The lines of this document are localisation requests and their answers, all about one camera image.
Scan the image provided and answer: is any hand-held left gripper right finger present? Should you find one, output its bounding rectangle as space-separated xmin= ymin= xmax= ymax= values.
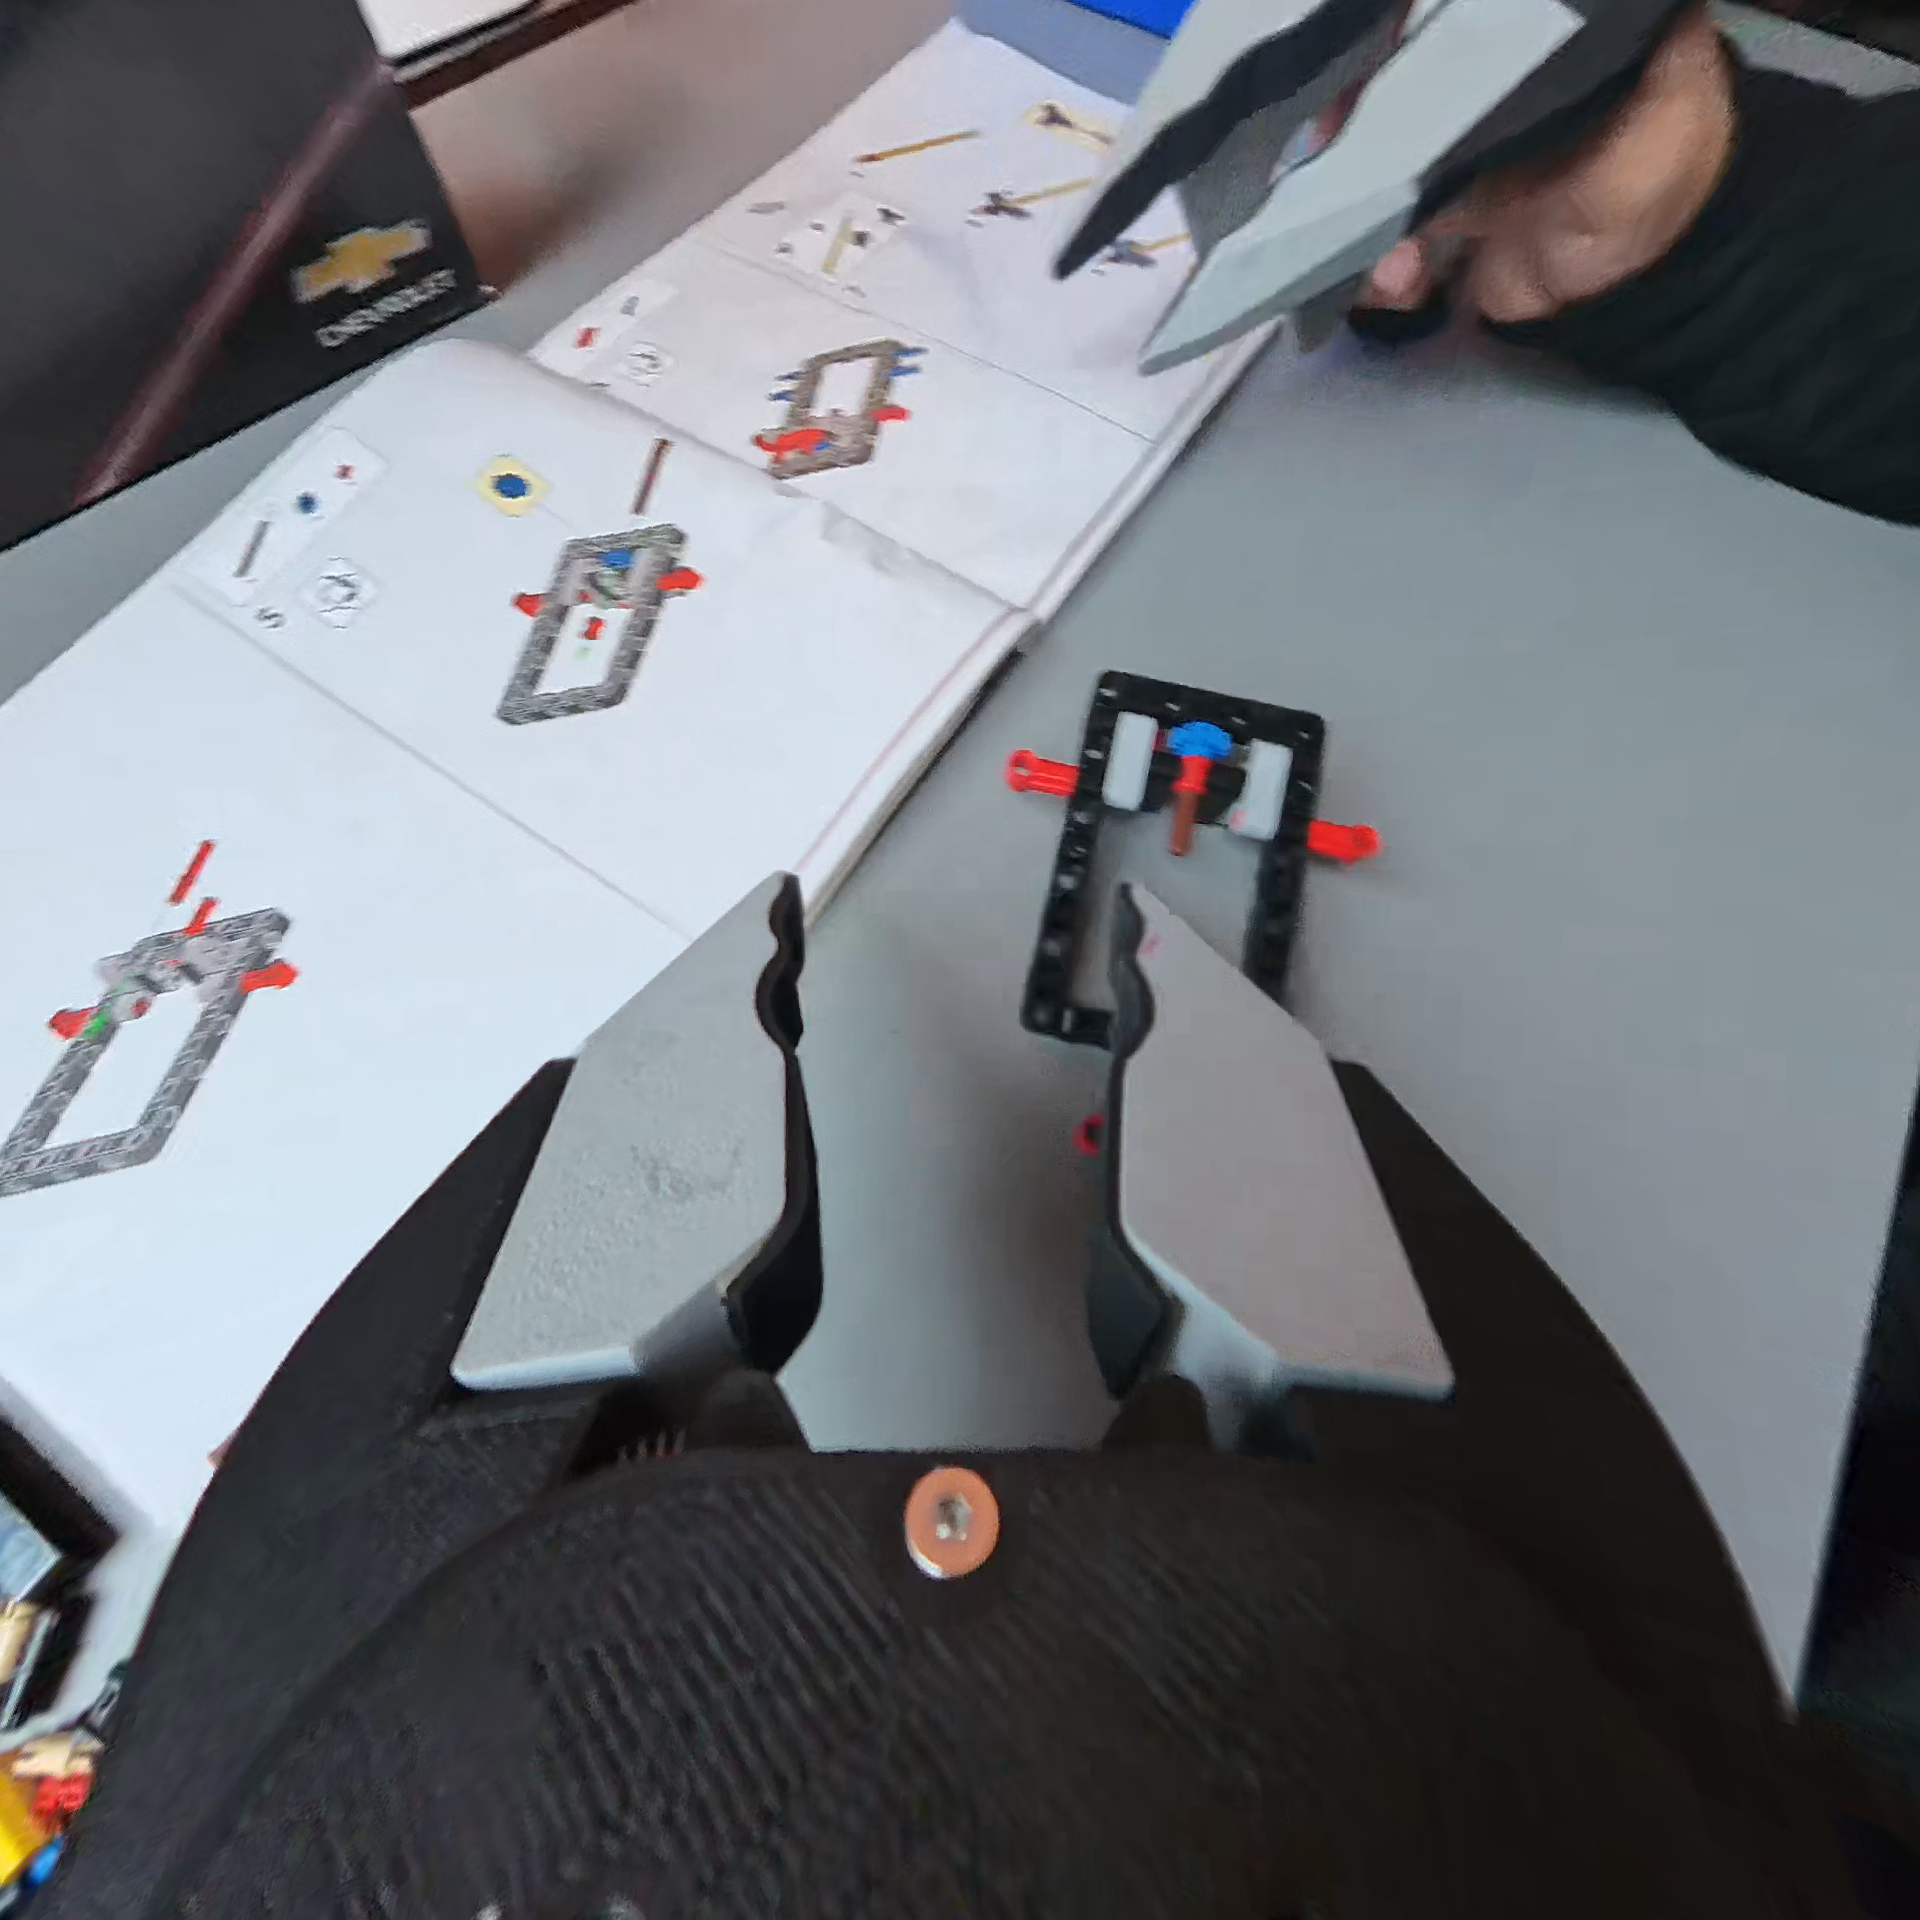
xmin=1087 ymin=882 xmax=1455 ymax=1403

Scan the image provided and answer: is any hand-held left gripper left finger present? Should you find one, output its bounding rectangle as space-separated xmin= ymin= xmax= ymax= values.
xmin=449 ymin=874 xmax=827 ymax=1391

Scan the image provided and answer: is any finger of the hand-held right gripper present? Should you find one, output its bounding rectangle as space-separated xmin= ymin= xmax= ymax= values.
xmin=1136 ymin=0 xmax=1588 ymax=378
xmin=1053 ymin=0 xmax=1404 ymax=284

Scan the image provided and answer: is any black lego frame assembly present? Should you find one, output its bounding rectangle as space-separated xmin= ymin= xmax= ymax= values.
xmin=1008 ymin=671 xmax=1382 ymax=1051

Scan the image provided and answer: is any pile of lego pieces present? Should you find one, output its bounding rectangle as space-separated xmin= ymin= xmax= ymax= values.
xmin=0 ymin=1425 xmax=128 ymax=1900

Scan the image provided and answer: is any person's right forearm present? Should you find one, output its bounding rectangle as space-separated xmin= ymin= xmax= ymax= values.
xmin=1500 ymin=59 xmax=1920 ymax=528

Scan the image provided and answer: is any lego instruction booklet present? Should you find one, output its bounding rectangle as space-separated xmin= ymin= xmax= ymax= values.
xmin=0 ymin=17 xmax=1279 ymax=1531

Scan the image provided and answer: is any black lego car box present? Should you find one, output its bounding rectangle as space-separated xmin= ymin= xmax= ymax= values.
xmin=0 ymin=0 xmax=491 ymax=548

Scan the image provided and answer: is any person's right hand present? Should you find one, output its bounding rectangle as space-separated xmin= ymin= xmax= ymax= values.
xmin=1358 ymin=18 xmax=1744 ymax=336

